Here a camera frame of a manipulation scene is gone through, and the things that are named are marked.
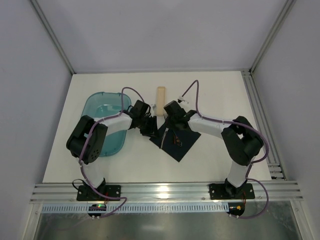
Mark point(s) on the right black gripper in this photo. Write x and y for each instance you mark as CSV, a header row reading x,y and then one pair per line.
x,y
172,122

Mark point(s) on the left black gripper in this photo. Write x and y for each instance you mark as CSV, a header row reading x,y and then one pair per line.
x,y
149,125

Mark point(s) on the iridescent fork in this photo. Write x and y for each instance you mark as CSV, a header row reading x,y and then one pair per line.
x,y
176,140

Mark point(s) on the black paper napkin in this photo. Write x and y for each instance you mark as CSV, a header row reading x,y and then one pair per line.
x,y
188,139

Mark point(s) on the beige cutlery case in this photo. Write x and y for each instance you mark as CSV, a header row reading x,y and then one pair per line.
x,y
160,101

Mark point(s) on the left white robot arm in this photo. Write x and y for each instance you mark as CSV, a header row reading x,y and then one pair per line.
x,y
88,137

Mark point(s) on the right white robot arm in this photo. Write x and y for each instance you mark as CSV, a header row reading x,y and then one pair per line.
x,y
241,140

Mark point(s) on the teal plastic basin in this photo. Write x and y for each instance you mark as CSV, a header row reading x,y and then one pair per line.
x,y
104,104

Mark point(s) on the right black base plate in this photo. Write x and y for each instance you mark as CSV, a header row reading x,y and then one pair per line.
x,y
226,191

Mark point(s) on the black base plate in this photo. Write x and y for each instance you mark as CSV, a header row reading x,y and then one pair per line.
x,y
106,193
226,191

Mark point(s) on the white slotted cable duct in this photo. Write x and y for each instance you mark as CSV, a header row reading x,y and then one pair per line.
x,y
128,208

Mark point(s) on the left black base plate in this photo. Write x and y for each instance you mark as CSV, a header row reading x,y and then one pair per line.
x,y
106,193

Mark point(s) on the right side aluminium rail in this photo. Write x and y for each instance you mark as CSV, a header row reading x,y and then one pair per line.
x,y
273,159

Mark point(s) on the aluminium rail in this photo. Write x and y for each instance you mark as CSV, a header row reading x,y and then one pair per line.
x,y
273,159
163,192

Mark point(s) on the aluminium front rail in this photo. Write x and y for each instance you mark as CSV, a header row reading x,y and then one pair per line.
x,y
163,192

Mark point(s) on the left aluminium frame post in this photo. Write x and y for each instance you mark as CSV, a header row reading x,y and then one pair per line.
x,y
51,34

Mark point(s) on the aluminium frame post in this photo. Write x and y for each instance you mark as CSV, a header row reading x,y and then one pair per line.
x,y
51,34
277,25

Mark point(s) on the right aluminium frame post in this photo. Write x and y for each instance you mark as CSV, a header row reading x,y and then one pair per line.
x,y
277,25

